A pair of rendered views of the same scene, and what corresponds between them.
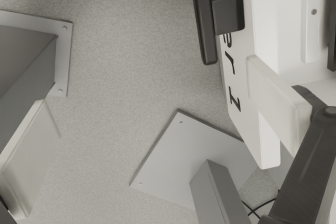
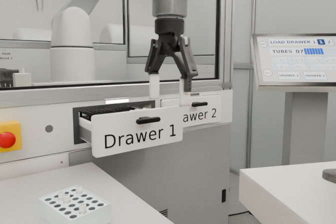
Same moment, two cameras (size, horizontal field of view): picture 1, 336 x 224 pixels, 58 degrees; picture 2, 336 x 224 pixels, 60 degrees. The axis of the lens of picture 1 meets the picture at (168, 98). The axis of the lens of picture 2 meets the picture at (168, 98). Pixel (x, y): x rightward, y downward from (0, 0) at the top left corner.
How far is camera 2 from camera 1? 72 cm
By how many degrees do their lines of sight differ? 67
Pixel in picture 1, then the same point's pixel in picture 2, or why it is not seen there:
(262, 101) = (155, 89)
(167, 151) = not seen: outside the picture
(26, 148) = (181, 87)
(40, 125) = (181, 97)
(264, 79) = (151, 87)
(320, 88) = not seen: hidden behind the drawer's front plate
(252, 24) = (144, 111)
